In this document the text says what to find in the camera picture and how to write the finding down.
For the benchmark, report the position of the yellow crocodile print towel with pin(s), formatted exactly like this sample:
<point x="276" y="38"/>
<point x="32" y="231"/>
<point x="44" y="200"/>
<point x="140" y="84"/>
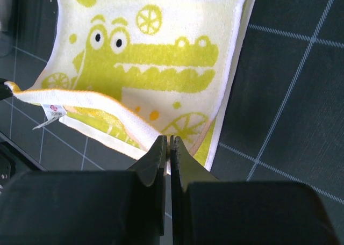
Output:
<point x="123" y="72"/>

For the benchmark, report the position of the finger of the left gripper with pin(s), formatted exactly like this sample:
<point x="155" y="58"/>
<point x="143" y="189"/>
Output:
<point x="5" y="91"/>

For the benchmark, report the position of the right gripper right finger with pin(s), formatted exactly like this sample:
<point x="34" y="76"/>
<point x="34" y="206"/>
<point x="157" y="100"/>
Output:
<point x="206" y="210"/>

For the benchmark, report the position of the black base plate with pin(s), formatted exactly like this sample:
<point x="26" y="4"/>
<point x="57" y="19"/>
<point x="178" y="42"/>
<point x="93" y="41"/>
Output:
<point x="15" y="160"/>

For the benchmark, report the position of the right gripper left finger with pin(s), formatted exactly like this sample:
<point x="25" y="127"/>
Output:
<point x="87" y="207"/>

